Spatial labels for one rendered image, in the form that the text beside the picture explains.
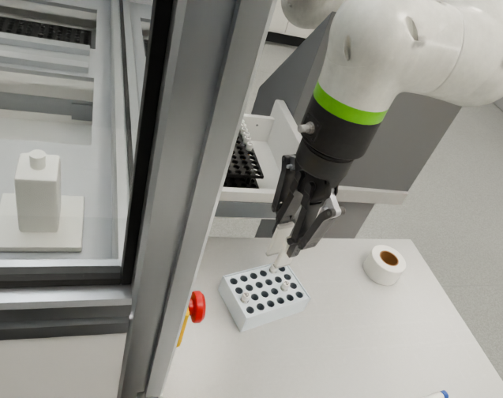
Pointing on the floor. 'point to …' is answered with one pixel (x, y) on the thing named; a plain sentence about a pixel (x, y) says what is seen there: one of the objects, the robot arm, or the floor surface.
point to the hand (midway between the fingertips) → (283, 245)
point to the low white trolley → (332, 332)
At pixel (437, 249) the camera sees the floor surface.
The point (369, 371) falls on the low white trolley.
